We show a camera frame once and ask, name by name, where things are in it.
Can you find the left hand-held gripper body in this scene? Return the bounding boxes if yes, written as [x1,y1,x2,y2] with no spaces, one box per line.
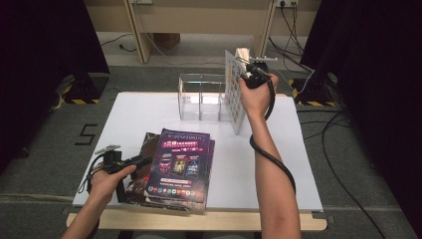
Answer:
[94,143,134,204]

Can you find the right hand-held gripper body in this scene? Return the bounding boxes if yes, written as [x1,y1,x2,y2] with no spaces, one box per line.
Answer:
[240,56,279,91]

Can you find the white picture-grid magazine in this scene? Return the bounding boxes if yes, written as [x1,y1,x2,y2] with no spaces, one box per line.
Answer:
[224,47,251,136]

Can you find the purple magazine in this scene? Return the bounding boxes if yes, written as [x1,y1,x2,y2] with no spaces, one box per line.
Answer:
[144,127,212,204]
[145,138,216,211]

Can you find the clear acrylic magazine holder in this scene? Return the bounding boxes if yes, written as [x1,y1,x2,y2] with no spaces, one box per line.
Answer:
[177,73,234,122]

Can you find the person's left hand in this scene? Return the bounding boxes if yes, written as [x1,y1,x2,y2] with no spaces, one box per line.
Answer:
[89,164,137,207]

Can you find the person's right hand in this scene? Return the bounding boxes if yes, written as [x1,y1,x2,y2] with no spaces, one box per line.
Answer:
[238,73,281,122]

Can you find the white table mat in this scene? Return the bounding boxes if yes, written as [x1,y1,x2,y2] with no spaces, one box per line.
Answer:
[72,92,324,213]

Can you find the black stand base striped tape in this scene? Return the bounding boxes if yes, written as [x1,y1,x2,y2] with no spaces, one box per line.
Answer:
[288,71,340,108]
[61,72,110,106]

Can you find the beige desk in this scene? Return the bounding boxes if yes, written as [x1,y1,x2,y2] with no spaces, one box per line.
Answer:
[83,0,322,67]

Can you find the brown cardboard box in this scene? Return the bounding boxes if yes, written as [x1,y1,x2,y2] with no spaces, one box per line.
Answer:
[152,32,182,51]

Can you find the light wooden table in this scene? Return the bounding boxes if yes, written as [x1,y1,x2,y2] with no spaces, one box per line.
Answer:
[66,92,328,232]

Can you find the black curtain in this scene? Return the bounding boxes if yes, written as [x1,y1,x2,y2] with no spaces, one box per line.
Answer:
[299,0,422,239]
[0,0,110,175]

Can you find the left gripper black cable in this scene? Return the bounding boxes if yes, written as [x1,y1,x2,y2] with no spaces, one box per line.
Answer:
[77,153,106,195]

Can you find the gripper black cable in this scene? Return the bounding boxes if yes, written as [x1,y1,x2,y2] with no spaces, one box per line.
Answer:
[77,153,106,195]
[249,74,298,195]

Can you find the black socket cables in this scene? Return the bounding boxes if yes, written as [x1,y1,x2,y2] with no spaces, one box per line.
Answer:
[268,3,315,73]

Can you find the white floor cable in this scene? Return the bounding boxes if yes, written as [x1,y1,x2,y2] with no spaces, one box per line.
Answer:
[143,32,315,98]

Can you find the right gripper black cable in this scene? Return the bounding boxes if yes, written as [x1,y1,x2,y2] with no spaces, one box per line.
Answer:
[249,74,298,195]

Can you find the long black floor cable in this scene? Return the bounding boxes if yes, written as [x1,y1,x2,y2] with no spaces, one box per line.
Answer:
[296,109,388,239]

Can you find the short black floor cable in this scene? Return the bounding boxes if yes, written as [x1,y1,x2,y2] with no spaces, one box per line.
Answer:
[99,32,137,54]

